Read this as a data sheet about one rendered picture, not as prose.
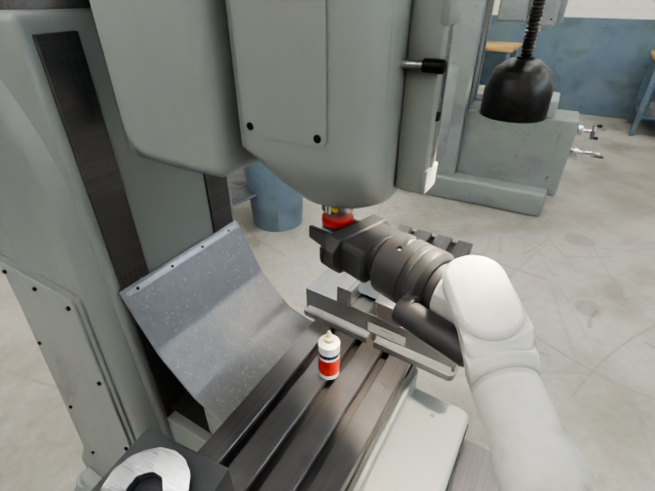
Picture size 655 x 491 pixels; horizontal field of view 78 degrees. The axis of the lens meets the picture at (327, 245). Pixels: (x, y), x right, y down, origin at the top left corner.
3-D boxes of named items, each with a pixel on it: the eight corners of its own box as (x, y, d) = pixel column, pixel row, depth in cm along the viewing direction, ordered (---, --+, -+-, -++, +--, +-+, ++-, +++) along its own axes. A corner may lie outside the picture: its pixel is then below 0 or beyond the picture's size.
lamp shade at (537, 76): (554, 125, 44) (573, 62, 41) (484, 122, 45) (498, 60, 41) (535, 107, 50) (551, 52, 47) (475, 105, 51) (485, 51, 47)
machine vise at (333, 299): (475, 335, 87) (485, 295, 81) (451, 383, 76) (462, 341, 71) (336, 281, 103) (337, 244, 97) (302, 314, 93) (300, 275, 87)
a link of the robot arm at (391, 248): (383, 199, 60) (451, 228, 53) (379, 253, 65) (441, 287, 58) (318, 226, 53) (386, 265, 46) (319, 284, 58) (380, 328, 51)
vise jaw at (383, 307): (424, 293, 88) (426, 279, 86) (400, 327, 79) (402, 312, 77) (399, 283, 91) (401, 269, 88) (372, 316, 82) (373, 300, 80)
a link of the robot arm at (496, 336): (494, 246, 45) (551, 352, 35) (489, 297, 51) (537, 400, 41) (435, 258, 45) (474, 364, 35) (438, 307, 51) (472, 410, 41)
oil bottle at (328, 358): (343, 369, 79) (344, 327, 73) (332, 384, 76) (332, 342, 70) (325, 360, 81) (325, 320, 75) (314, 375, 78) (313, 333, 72)
